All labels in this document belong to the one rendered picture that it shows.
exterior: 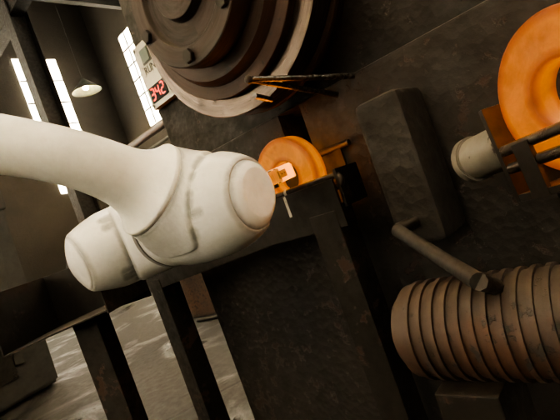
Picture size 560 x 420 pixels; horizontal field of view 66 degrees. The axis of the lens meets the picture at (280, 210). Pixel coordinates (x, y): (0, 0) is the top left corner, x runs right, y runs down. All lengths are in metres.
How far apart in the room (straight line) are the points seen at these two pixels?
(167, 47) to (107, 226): 0.43
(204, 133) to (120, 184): 0.77
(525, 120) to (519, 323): 0.21
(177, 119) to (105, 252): 0.76
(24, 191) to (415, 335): 11.03
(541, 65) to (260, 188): 0.29
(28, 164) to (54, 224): 10.94
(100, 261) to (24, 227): 10.64
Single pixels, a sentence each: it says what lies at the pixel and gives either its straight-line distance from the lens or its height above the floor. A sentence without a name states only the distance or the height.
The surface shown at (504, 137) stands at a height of 0.68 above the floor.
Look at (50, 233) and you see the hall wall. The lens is 11.30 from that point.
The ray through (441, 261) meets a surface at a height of 0.56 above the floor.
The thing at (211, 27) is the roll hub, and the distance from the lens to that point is 0.79.
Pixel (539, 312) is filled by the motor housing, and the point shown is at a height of 0.50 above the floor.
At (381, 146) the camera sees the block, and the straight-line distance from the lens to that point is 0.69.
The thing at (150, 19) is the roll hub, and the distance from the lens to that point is 0.93.
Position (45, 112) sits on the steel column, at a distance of 8.02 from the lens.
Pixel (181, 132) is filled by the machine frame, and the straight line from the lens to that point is 1.25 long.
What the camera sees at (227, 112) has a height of 0.90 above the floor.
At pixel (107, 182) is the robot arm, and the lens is 0.42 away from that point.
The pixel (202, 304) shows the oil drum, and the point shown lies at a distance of 3.70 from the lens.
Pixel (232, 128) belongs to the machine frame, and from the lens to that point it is 1.10.
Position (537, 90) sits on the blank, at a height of 0.72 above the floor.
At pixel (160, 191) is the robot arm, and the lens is 0.42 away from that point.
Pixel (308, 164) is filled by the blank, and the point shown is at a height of 0.74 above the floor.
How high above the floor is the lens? 0.70
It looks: 1 degrees down
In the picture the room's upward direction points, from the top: 20 degrees counter-clockwise
